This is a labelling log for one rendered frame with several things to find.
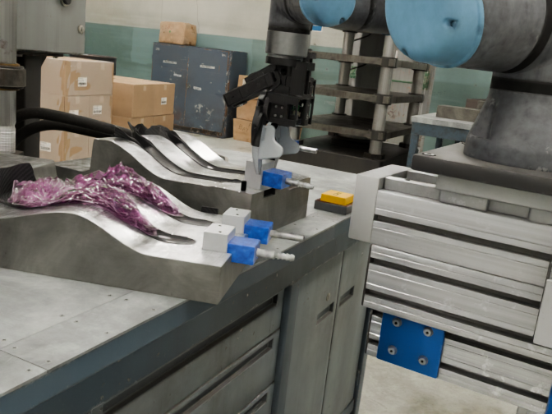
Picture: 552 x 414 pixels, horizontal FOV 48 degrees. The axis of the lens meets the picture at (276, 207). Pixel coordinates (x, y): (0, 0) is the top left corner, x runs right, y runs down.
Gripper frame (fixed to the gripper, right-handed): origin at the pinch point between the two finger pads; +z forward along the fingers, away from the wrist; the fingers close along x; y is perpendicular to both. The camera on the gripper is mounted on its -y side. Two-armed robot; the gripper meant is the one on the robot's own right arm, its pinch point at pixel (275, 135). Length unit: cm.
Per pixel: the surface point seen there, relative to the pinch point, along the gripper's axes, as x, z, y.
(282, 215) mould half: -22.1, 12.6, 14.5
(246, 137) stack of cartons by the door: 571, 90, -326
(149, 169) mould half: -36.0, 5.7, -8.6
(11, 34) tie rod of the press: -25, -16, -60
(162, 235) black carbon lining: -58, 10, 12
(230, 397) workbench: -38, 45, 15
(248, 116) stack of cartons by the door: 573, 63, -326
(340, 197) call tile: -0.5, 11.5, 18.3
